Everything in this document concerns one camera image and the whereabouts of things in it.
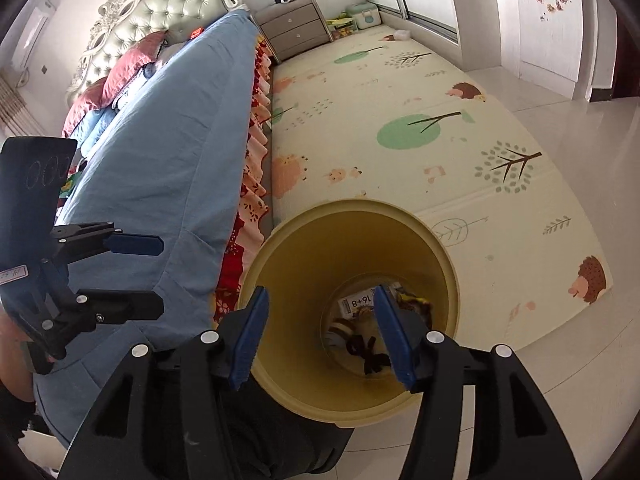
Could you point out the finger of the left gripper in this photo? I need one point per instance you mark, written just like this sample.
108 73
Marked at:
121 305
134 244

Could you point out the left pink pillow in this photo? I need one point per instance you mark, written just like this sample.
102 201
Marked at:
88 101

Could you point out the tufted green headboard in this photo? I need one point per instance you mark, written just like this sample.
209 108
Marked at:
122 23

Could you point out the small white cup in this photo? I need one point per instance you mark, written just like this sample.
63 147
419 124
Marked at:
401 35

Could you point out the person's left hand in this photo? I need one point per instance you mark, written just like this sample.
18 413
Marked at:
15 375

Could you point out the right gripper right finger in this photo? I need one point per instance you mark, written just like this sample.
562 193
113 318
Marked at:
395 338

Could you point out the small orange object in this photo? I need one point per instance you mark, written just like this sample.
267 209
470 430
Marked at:
197 32

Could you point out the blue bed sheet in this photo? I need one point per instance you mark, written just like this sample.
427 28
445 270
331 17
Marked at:
171 165

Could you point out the green snack bag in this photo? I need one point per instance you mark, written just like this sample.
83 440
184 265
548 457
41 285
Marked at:
72 180

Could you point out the white air conditioner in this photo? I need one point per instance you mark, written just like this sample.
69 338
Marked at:
38 20

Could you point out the grey bedside table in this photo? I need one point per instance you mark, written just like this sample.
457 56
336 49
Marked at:
293 28

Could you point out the white sliding wardrobe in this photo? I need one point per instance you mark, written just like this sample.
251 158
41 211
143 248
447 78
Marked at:
465 32

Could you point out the left forearm black sleeve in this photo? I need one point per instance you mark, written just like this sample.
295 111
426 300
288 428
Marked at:
16 415

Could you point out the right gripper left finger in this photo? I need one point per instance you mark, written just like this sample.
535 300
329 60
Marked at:
246 327

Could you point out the green white storage box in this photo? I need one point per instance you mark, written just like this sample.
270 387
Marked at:
364 15

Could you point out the beige striped curtain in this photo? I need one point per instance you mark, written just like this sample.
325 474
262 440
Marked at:
15 117

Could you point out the yellow trash bin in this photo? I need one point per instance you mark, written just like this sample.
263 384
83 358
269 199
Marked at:
324 264

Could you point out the cartoon tree play mat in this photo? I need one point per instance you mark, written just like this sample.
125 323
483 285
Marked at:
372 117

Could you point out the pink pillow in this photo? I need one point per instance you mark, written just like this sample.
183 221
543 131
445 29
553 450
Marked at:
88 101
142 53

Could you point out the right pink pillow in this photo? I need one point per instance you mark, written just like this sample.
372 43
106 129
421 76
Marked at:
142 53

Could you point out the light blue folded quilt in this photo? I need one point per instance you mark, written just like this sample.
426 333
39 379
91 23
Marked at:
88 132

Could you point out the patterned blue white pillow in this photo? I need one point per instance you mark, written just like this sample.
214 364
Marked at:
145 74

